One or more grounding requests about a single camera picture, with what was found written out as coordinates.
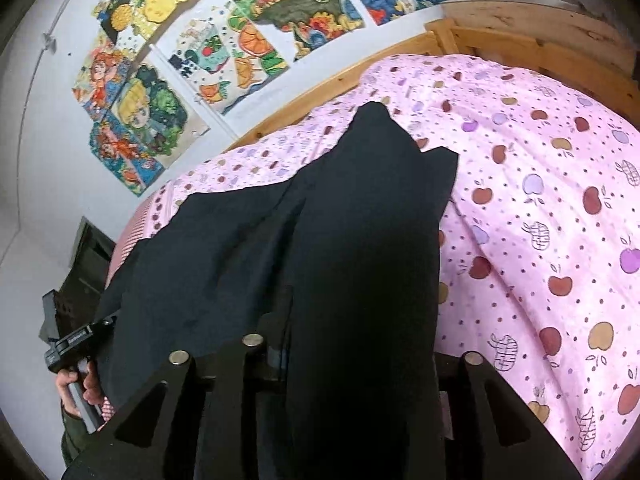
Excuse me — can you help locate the black padded jacket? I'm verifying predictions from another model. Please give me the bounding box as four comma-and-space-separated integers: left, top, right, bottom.
98, 102, 458, 479

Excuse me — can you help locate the person left hand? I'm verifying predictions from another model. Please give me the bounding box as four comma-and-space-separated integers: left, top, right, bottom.
55, 362, 104, 418

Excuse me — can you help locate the red checkered pillow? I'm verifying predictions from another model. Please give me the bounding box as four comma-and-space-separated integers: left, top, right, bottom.
96, 181, 175, 418

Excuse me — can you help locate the pink apple print bedsheet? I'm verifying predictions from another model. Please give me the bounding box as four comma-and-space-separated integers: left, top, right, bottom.
150, 52, 640, 480

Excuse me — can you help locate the orange haired girl poster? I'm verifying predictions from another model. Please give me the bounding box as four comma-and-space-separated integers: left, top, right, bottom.
89, 112, 164, 196

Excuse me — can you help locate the blond boy cartoon poster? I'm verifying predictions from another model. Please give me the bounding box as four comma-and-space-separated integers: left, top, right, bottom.
112, 61, 209, 168

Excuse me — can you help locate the swimming girl poster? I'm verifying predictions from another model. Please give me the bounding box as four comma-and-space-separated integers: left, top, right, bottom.
72, 32, 131, 122

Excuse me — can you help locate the orange fruit drink poster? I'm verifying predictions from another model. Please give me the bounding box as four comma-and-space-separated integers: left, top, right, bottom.
156, 0, 290, 115

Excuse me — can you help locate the yellow moon poster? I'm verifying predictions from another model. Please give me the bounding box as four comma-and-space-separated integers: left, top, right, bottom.
93, 0, 178, 60

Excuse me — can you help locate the landscape fields poster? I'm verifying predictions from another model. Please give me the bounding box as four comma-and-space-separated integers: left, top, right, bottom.
232, 0, 364, 61

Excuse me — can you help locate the wooden bed frame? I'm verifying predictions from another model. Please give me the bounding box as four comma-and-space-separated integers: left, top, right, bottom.
230, 0, 639, 148

